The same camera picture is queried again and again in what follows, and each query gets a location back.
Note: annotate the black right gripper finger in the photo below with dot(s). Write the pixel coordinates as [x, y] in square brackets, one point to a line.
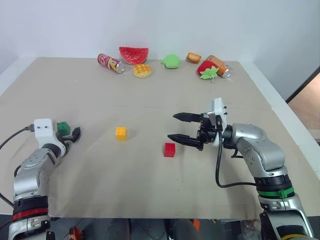
[187, 117]
[183, 140]

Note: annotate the orange toy bread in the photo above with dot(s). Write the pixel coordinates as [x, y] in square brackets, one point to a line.
[193, 57]

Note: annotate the yellow toy brick cube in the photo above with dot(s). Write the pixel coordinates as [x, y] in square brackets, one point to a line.
[121, 134]

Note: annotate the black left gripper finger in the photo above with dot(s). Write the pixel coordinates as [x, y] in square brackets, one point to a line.
[73, 135]

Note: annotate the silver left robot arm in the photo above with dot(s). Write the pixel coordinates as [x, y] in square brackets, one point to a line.
[30, 172]

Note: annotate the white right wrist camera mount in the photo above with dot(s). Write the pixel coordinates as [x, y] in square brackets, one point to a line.
[220, 110]

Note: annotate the green toy brick cube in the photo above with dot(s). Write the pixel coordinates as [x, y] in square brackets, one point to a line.
[63, 127]

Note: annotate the red plush strawberry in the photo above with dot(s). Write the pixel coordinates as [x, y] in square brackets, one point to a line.
[207, 68]

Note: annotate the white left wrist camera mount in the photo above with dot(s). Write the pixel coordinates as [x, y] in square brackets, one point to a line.
[43, 128]

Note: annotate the red soda can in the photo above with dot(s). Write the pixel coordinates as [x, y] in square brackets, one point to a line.
[110, 63]

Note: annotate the dark rounded shape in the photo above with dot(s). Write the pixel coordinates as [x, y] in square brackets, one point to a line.
[180, 231]

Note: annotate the toy watermelon slice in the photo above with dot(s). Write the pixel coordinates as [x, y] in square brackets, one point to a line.
[133, 55]

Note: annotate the orange soda can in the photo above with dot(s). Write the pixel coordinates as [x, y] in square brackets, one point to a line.
[221, 66]

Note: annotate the red toy brick cube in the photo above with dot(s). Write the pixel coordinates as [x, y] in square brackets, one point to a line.
[169, 150]

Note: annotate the small orange object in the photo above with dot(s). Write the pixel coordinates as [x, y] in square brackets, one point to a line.
[196, 225]

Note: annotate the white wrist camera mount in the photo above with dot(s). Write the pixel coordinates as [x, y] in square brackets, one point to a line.
[220, 110]
[43, 128]

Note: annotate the green round plush toy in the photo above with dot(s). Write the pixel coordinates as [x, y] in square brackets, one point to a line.
[171, 61]

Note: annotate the toy melon bread bun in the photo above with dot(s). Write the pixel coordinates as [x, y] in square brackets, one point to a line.
[142, 71]

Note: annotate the beige cardboard table cover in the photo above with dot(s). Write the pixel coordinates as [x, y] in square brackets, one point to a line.
[125, 175]

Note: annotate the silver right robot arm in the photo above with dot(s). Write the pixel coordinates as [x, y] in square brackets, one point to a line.
[262, 152]

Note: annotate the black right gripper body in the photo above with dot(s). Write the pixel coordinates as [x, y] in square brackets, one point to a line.
[206, 133]

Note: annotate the orange and black tool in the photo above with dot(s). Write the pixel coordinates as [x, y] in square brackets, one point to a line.
[75, 232]

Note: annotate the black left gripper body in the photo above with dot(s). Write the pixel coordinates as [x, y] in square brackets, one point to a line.
[61, 137]

